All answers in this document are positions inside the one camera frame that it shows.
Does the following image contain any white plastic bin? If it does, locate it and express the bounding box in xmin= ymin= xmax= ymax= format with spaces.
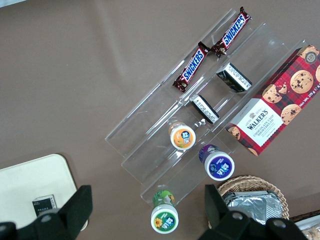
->
xmin=289 ymin=211 xmax=320 ymax=240

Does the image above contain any light wicker basket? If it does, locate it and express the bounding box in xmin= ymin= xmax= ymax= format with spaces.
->
xmin=215 ymin=175 xmax=291 ymax=227

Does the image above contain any purple-capped jar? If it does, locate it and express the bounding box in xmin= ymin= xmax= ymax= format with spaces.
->
xmin=198 ymin=144 xmax=236 ymax=182

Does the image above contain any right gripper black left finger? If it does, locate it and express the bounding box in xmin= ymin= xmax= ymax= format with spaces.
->
xmin=14 ymin=184 xmax=94 ymax=240

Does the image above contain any red tartan shortbread box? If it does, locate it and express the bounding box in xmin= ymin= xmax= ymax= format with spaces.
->
xmin=224 ymin=44 xmax=320 ymax=157

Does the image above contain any small black white box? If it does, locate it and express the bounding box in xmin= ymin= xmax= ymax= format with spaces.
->
xmin=215 ymin=62 xmax=253 ymax=94
xmin=189 ymin=94 xmax=221 ymax=125

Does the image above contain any Snickers bar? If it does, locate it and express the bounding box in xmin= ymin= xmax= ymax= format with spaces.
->
xmin=173 ymin=41 xmax=211 ymax=94
xmin=210 ymin=6 xmax=252 ymax=57

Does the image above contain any clear bag of cookies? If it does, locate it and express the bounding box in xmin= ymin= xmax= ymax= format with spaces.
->
xmin=301 ymin=224 xmax=320 ymax=240

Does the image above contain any green-capped jar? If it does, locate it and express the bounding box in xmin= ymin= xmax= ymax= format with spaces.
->
xmin=150 ymin=189 xmax=180 ymax=235

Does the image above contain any aluminium foil tray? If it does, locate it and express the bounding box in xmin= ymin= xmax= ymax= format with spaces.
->
xmin=221 ymin=189 xmax=279 ymax=227

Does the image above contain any orange-capped jar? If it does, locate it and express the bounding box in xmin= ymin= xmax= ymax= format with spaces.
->
xmin=168 ymin=121 xmax=197 ymax=151

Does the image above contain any beige plastic tray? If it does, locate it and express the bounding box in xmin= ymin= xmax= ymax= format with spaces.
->
xmin=0 ymin=153 xmax=79 ymax=229

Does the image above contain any clear acrylic step display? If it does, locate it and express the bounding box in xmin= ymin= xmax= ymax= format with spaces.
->
xmin=104 ymin=8 xmax=320 ymax=209

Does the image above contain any black box with gold print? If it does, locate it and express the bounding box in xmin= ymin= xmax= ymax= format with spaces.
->
xmin=31 ymin=194 xmax=58 ymax=219

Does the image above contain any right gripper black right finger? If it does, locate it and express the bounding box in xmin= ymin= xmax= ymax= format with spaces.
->
xmin=196 ymin=184 xmax=311 ymax=240

